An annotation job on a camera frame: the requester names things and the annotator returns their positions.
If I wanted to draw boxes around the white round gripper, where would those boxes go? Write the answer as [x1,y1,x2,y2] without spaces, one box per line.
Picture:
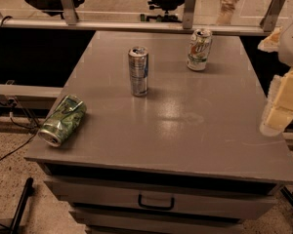
[258,14,293,137]

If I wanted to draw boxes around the silver redbull can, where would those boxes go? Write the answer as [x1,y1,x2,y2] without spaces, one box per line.
[128,46,148,97]

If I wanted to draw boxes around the white 7up can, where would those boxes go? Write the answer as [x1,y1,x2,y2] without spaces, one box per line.
[187,28,212,71]

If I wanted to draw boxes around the crushed green soda can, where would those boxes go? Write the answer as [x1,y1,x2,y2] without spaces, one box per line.
[38,95,87,147]

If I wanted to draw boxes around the person's leg beige trousers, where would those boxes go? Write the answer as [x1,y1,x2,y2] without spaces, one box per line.
[215,0,248,26]

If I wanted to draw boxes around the grey drawer cabinet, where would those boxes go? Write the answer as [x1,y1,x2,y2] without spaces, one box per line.
[26,31,293,234]

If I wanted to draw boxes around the black stand leg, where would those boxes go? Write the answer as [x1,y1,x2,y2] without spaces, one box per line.
[0,177,34,234]

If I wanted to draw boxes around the black drawer handle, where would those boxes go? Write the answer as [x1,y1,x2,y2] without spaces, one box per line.
[138,194,175,211]

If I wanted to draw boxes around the metal railing frame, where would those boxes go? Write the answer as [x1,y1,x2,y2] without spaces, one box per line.
[0,0,272,35]

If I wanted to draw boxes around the black cable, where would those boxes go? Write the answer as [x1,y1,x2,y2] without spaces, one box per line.
[0,15,40,168]

